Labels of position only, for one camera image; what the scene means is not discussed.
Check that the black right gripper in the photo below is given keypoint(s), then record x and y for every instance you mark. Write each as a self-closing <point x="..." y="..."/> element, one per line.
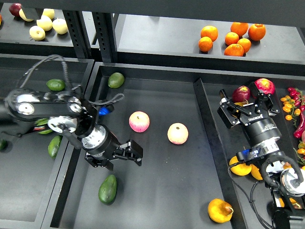
<point x="255" y="118"/>

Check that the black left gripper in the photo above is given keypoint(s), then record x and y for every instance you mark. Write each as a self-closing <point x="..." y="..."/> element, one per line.
<point x="102" y="146"/>

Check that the dark green avocado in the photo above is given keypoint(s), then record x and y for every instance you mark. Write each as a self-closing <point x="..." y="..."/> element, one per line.
<point x="107" y="190"/>

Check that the yellow pear with brown stem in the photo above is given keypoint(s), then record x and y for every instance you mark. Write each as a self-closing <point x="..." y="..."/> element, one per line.
<point x="220" y="211"/>

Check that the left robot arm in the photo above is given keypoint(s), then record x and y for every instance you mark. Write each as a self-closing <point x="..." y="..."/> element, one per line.
<point x="25" y="111"/>

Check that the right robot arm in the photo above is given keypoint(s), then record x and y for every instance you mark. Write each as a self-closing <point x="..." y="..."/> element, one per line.
<point x="280" y="173"/>

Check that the yellow pear near red apples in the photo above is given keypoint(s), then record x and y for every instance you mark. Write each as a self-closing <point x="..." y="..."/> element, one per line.
<point x="242" y="103"/>

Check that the green avocado lower left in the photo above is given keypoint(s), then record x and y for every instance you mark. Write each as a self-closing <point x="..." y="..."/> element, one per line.
<point x="54" y="146"/>

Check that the green avocado left middle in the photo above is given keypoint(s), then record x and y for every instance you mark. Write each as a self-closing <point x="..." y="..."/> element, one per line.
<point x="44" y="132"/>

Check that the green avocado in centre tray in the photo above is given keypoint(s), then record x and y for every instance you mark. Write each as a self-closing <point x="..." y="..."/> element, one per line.
<point x="116" y="80"/>

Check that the green avocado left top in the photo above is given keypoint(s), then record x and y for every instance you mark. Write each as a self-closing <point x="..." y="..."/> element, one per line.
<point x="43" y="121"/>

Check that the green avocado upper left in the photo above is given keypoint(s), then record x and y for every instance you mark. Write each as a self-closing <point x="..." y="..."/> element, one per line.
<point x="55" y="84"/>

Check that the dark avocado at left edge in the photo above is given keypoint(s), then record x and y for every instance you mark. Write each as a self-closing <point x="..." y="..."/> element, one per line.
<point x="3" y="144"/>

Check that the yellow pear bottom right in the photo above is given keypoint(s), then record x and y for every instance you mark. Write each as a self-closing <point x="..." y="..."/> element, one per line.
<point x="295" y="204"/>

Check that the bright red apple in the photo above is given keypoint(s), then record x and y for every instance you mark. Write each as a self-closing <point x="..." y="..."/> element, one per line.
<point x="265" y="86"/>

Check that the pink red apple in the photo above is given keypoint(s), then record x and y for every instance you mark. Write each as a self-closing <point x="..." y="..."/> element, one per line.
<point x="139" y="121"/>

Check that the orange bottom front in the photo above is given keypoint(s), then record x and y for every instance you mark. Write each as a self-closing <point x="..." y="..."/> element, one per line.
<point x="234" y="50"/>

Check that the orange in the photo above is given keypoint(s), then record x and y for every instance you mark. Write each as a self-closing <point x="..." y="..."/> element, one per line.
<point x="234" y="50"/>
<point x="209" y="31"/>
<point x="256" y="32"/>
<point x="231" y="38"/>
<point x="240" y="28"/>
<point x="205" y="44"/>
<point x="245" y="43"/>

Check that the cherry tomato bunch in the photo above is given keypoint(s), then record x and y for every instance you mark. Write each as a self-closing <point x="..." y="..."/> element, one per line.
<point x="293" y="103"/>

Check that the orange right middle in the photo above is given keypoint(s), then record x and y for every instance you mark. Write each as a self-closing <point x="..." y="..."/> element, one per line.
<point x="245" y="43"/>

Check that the orange centre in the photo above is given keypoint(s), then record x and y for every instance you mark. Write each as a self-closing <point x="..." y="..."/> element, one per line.
<point x="231" y="38"/>

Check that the orange lower left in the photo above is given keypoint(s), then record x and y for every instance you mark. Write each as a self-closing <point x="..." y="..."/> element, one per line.
<point x="205" y="44"/>

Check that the pale yellow pink apple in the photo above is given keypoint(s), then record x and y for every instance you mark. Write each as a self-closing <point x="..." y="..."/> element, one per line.
<point x="177" y="133"/>

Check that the red chili pepper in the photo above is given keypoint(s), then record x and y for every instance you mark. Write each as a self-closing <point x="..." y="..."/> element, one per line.
<point x="299" y="131"/>

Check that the orange top right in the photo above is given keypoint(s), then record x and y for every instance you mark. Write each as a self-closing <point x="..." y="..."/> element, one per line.
<point x="256" y="32"/>

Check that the orange top middle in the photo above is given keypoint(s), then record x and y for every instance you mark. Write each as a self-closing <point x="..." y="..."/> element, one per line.
<point x="240" y="28"/>

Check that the black centre tray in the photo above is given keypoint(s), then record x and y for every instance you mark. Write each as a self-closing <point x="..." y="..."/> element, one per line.
<point x="175" y="183"/>

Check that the black tray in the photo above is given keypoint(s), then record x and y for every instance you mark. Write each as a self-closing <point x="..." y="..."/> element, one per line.
<point x="175" y="183"/>
<point x="27" y="172"/>
<point x="225" y="143"/>

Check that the orange top left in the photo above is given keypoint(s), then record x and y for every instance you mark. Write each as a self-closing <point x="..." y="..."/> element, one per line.
<point x="209" y="31"/>

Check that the black left tray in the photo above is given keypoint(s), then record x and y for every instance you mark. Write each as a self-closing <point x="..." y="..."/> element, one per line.
<point x="27" y="172"/>

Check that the black right tray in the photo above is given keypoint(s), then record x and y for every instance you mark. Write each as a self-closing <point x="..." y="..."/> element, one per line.
<point x="225" y="143"/>

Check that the pale yellow apple front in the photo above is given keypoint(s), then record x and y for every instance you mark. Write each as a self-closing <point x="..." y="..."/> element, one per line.
<point x="37" y="33"/>

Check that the pale yellow apple middle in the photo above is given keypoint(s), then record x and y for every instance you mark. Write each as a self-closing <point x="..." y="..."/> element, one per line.
<point x="45" y="23"/>

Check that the pale yellow apple back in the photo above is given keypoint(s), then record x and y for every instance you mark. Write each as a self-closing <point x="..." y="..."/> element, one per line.
<point x="49" y="13"/>

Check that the pale yellow apple partly hidden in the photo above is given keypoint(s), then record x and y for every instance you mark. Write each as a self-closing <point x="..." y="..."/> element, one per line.
<point x="23" y="16"/>

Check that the dark red apple on shelf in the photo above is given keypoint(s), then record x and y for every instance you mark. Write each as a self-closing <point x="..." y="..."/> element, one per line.
<point x="14" y="9"/>

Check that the black shelf upright post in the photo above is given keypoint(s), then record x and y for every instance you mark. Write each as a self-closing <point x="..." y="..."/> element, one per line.
<point x="105" y="32"/>

